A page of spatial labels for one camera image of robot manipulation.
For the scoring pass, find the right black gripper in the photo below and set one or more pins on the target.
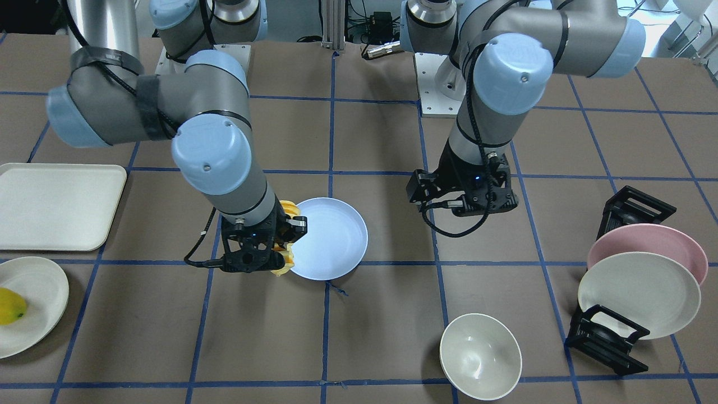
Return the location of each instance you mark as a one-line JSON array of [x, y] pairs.
[[281, 224]]

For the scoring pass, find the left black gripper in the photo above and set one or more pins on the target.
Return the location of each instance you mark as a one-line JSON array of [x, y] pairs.
[[446, 175]]

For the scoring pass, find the bread piece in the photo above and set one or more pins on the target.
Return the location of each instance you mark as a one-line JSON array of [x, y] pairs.
[[287, 239]]

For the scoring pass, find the blue plate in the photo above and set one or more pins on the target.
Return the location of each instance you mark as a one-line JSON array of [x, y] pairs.
[[335, 243]]

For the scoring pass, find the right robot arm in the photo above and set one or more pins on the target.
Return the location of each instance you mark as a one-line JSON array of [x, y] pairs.
[[203, 110]]

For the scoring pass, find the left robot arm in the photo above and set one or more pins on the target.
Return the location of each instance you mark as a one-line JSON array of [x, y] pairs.
[[506, 52]]

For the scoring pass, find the pink plate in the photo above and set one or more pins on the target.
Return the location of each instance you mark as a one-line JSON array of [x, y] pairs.
[[652, 238]]

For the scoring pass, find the black plate rack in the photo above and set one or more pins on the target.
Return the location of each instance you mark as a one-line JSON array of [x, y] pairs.
[[599, 332]]

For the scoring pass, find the cream plate in rack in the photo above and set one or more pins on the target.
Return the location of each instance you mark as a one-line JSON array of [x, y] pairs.
[[651, 290]]

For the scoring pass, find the cream plate with lemon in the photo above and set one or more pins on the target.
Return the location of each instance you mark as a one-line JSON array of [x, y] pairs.
[[45, 287]]

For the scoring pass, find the white ceramic bowl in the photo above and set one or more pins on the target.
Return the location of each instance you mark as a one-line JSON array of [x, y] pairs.
[[480, 357]]

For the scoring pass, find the cream rectangular tray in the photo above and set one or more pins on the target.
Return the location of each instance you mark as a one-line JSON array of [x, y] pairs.
[[58, 207]]

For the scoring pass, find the yellow lemon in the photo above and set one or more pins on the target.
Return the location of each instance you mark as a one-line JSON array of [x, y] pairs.
[[13, 306]]

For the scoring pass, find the aluminium frame post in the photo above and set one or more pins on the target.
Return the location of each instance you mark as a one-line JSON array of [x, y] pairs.
[[333, 22]]

